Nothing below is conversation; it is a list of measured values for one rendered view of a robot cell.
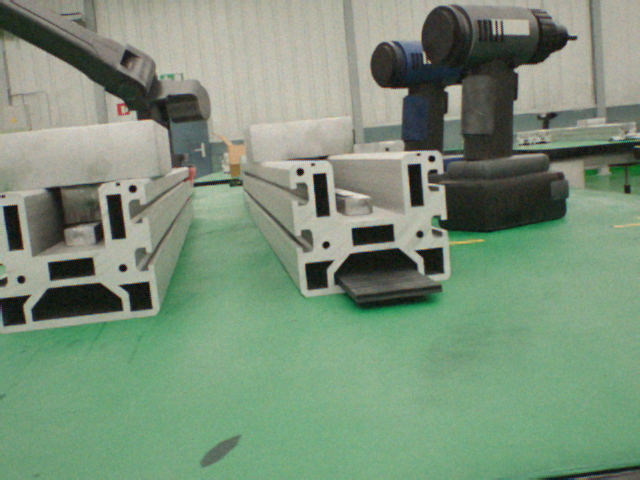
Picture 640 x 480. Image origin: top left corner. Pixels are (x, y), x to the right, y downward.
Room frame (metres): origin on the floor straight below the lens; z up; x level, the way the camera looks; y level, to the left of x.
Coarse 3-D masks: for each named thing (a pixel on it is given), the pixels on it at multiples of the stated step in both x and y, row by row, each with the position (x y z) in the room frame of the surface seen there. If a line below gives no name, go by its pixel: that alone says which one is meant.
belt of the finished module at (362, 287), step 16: (352, 256) 0.55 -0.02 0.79; (368, 256) 0.54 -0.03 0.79; (384, 256) 0.53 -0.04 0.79; (336, 272) 0.48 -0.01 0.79; (352, 272) 0.48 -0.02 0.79; (368, 272) 0.47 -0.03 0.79; (384, 272) 0.47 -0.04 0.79; (400, 272) 0.46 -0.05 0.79; (416, 272) 0.45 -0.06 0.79; (352, 288) 0.42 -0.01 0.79; (368, 288) 0.42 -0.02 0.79; (384, 288) 0.41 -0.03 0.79; (400, 288) 0.41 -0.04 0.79; (416, 288) 0.41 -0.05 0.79; (432, 288) 0.41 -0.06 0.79
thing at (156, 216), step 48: (48, 192) 0.50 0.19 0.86; (144, 192) 0.44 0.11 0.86; (0, 240) 0.43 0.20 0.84; (48, 240) 0.48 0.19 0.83; (96, 240) 0.48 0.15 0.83; (144, 240) 0.44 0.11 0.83; (0, 288) 0.43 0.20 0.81; (48, 288) 0.44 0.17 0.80; (96, 288) 0.54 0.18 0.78; (144, 288) 0.52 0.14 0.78
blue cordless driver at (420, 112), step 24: (384, 48) 0.90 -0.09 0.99; (408, 48) 0.90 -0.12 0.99; (384, 72) 0.91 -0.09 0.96; (408, 72) 0.90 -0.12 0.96; (432, 72) 0.92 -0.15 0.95; (456, 72) 0.94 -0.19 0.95; (408, 96) 0.93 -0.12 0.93; (432, 96) 0.93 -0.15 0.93; (408, 120) 0.92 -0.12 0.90; (432, 120) 0.93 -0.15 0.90; (408, 144) 0.92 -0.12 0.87; (432, 144) 0.93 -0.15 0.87
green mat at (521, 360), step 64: (192, 192) 2.18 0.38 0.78; (576, 192) 1.01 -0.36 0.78; (192, 256) 0.71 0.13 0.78; (256, 256) 0.67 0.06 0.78; (512, 256) 0.53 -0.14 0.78; (576, 256) 0.51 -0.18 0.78; (128, 320) 0.44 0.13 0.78; (192, 320) 0.42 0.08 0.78; (256, 320) 0.40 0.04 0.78; (320, 320) 0.39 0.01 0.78; (384, 320) 0.38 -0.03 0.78; (448, 320) 0.36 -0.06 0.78; (512, 320) 0.35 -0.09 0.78; (576, 320) 0.34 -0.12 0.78; (0, 384) 0.32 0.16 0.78; (64, 384) 0.31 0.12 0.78; (128, 384) 0.30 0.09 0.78; (192, 384) 0.29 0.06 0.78; (256, 384) 0.29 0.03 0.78; (320, 384) 0.28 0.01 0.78; (384, 384) 0.27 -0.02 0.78; (448, 384) 0.26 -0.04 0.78; (512, 384) 0.26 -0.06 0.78; (576, 384) 0.25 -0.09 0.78; (0, 448) 0.24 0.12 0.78; (64, 448) 0.23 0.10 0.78; (128, 448) 0.23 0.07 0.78; (192, 448) 0.23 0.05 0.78; (256, 448) 0.22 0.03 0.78; (320, 448) 0.22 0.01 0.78; (384, 448) 0.21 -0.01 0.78; (448, 448) 0.21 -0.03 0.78; (512, 448) 0.20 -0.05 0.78; (576, 448) 0.20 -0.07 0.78
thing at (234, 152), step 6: (222, 138) 3.51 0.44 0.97; (228, 144) 3.51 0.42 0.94; (228, 150) 3.45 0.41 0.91; (234, 150) 3.43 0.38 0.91; (240, 150) 3.43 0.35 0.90; (234, 156) 3.42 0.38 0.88; (234, 162) 3.41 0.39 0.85; (234, 168) 3.45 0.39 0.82; (234, 174) 3.45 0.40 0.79; (240, 174) 3.45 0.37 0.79
